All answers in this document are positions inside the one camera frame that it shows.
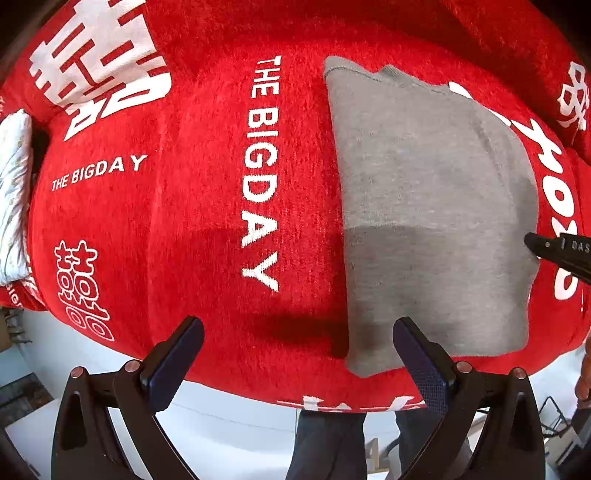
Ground person's grey trousers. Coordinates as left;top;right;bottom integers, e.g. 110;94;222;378
285;406;472;480

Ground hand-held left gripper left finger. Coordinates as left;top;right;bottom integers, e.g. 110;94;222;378
51;316;205;480

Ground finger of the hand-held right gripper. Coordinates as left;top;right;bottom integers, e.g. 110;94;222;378
524;233;591;287

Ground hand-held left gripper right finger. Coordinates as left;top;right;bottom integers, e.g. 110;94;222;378
392;316;546;480

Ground black wire rack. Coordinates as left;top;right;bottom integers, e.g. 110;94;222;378
538;396;583;464

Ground red printed blanket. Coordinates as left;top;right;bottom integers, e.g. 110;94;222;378
0;0;591;411

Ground white quilted cloth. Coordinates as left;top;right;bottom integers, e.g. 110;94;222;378
0;111;34;283

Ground grey knit garment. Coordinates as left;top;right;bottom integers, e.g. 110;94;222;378
323;55;541;378

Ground person's right forearm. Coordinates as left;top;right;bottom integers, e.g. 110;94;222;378
575;339;591;402

